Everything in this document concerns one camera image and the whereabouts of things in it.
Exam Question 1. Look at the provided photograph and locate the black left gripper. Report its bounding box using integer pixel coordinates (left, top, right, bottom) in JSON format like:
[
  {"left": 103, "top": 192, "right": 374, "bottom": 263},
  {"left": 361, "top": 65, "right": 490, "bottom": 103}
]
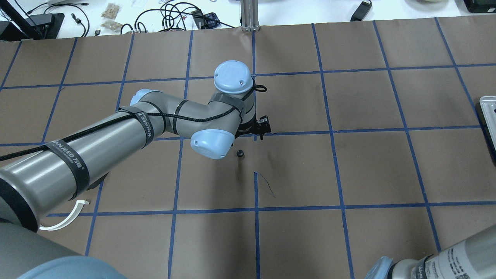
[{"left": 234, "top": 116, "right": 272, "bottom": 141}]

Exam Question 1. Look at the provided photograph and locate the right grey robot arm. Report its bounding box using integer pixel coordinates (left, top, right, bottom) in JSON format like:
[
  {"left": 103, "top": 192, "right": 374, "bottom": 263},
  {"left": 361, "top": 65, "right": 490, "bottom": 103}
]
[{"left": 365, "top": 225, "right": 496, "bottom": 279}]

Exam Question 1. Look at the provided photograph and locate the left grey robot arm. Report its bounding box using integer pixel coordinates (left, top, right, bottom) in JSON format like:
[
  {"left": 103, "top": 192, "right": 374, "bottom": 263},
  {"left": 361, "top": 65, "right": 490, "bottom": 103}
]
[{"left": 0, "top": 60, "right": 271, "bottom": 279}]

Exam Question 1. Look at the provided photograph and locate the metal tray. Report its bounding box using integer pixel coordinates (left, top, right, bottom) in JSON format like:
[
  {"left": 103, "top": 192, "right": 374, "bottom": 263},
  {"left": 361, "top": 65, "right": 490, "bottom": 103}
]
[{"left": 479, "top": 96, "right": 496, "bottom": 163}]

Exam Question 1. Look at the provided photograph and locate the black power adapter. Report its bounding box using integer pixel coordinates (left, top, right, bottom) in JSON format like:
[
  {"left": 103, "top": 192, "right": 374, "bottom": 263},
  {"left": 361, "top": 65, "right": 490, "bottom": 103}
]
[{"left": 350, "top": 0, "right": 372, "bottom": 22}]

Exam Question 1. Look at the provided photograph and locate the aluminium frame post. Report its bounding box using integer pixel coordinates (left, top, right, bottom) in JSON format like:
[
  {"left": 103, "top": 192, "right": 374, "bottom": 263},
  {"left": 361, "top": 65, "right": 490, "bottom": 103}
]
[{"left": 240, "top": 0, "right": 260, "bottom": 32}]

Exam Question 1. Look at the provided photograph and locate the white curved plastic bracket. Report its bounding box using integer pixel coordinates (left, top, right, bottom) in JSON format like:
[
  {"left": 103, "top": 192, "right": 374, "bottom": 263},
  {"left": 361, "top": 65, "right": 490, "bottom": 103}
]
[{"left": 39, "top": 200, "right": 90, "bottom": 231}]

